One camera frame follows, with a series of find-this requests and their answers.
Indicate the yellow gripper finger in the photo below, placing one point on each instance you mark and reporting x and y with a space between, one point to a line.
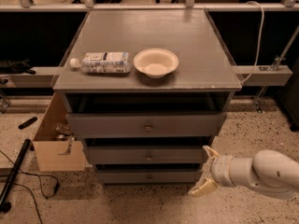
200 190
211 154

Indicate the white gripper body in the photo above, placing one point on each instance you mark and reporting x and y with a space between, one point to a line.
221 169

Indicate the grey bottom drawer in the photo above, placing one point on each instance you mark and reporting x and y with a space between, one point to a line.
148 176

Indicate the grey drawer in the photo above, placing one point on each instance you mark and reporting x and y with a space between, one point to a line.
148 176
144 125
144 155

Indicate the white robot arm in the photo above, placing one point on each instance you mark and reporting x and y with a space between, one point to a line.
268 172

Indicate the grey middle drawer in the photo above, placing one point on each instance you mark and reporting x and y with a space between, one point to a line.
144 155

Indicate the grey wooden drawer cabinet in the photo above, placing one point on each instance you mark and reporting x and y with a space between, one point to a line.
186 141

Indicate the grey top drawer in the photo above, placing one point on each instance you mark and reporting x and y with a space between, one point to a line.
144 125

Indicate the open cardboard box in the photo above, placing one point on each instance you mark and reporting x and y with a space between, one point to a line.
54 153

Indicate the white paper bowl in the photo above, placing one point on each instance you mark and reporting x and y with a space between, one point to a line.
155 63

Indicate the clear plastic water bottle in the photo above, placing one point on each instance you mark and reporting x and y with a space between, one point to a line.
102 63

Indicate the small black floor object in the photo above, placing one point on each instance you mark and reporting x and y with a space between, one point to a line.
27 123

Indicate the black pole on floor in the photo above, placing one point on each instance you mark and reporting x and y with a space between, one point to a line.
4 204

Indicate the black bag on ledge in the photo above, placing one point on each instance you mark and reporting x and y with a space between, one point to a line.
16 67

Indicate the metal railing frame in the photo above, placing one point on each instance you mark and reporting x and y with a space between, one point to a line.
149 6

